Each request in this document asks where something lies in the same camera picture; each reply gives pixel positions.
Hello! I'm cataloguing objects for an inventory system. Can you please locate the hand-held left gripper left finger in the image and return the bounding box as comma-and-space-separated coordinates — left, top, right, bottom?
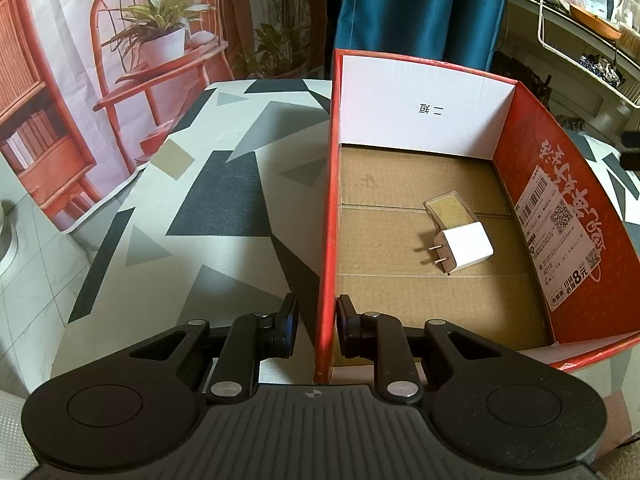
131, 292, 301, 406

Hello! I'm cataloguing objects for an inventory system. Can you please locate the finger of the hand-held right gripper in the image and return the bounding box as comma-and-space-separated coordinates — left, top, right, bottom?
620, 131, 640, 171

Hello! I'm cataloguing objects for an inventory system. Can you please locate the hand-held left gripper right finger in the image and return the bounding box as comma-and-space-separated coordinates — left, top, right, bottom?
336, 295, 506, 406

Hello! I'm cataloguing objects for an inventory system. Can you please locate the red cardboard box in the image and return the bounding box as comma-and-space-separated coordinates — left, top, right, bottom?
314, 49, 640, 385

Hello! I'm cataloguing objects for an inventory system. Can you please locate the blue patterned cloth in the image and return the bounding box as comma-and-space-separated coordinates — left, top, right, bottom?
580, 52, 622, 85

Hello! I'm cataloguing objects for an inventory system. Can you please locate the cream shelf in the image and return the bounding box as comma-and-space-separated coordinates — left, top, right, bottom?
505, 0, 640, 128

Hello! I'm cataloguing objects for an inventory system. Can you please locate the white charger plug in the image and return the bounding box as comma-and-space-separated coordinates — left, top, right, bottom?
413, 222, 495, 276

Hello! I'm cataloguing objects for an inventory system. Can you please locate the orange tray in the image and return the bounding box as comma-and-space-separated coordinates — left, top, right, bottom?
569, 4, 623, 40

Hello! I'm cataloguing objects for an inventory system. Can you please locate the gold card in clear case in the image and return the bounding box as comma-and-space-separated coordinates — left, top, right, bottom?
423, 192, 478, 231

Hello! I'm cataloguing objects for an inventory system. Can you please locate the pink patterned mat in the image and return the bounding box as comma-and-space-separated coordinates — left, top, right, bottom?
606, 385, 640, 448

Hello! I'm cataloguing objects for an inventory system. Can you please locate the blue curtain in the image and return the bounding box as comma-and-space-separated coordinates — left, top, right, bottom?
334, 0, 513, 73

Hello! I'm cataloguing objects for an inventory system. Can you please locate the white grey round container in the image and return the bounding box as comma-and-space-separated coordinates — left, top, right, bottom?
0, 200, 21, 278

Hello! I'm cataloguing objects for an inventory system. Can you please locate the white perforated panel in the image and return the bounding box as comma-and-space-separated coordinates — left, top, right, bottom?
0, 392, 38, 466

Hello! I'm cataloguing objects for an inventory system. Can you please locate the printed chair backdrop cloth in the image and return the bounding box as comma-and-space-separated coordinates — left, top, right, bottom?
0, 0, 346, 236

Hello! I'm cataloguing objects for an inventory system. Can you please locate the white wire rack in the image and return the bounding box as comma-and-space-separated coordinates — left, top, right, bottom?
537, 0, 640, 108

